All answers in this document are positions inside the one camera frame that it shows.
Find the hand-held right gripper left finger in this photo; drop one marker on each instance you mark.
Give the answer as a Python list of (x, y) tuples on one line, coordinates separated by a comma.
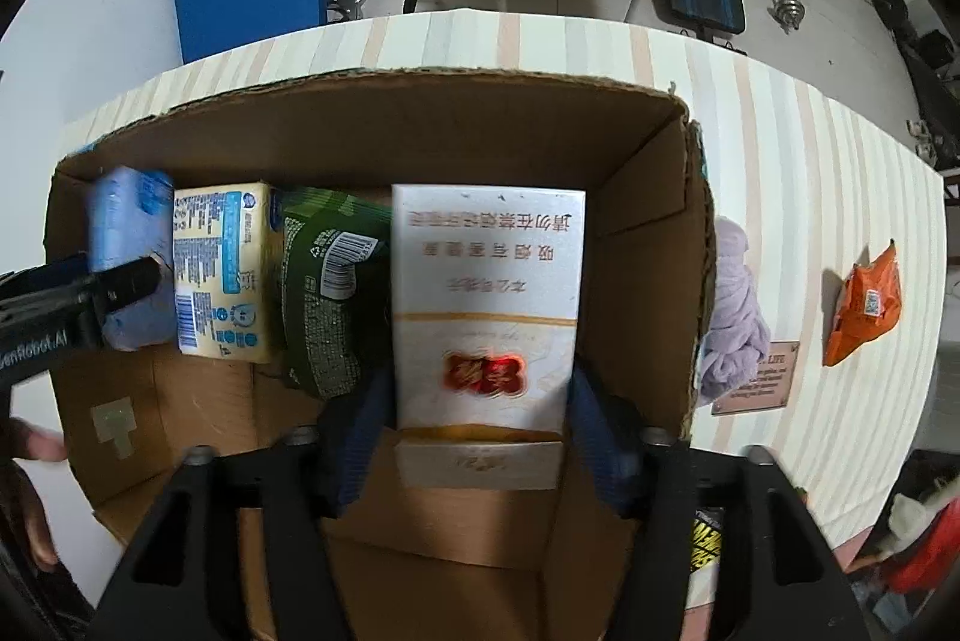
[(358, 438)]

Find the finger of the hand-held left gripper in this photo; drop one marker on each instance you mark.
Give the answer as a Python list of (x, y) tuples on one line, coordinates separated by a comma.
[(129, 282)]

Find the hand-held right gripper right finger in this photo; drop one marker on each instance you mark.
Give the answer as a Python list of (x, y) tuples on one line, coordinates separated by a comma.
[(592, 438)]

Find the blue tissue packet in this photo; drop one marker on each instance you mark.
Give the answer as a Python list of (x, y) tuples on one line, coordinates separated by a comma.
[(127, 221)]

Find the yellow blue milk carton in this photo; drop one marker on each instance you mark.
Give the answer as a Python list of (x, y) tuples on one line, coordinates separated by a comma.
[(221, 273)]

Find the green snack packet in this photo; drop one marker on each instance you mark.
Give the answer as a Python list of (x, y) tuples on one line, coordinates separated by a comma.
[(330, 303)]

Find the white carton with red emblem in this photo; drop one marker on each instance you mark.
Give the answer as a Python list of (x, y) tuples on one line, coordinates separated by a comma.
[(487, 326)]

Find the cardboard box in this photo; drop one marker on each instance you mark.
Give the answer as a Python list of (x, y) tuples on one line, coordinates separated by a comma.
[(390, 281)]

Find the person's left hand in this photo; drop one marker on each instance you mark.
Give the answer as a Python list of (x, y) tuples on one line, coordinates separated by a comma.
[(30, 461)]

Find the yellow and black packet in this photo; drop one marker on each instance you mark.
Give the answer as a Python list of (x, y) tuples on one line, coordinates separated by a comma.
[(705, 555)]

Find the brown card with text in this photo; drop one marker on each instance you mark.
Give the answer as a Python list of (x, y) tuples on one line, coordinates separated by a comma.
[(757, 382)]

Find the purple cloth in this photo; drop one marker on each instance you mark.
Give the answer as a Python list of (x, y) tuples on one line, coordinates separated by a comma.
[(731, 318)]

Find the orange snack packet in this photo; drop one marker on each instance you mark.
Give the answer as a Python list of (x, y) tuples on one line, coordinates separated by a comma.
[(862, 303)]

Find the striped tablecloth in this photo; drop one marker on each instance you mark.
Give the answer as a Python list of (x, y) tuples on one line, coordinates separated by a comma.
[(787, 176)]

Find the red and white object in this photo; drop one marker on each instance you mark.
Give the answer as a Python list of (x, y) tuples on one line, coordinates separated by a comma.
[(919, 536)]

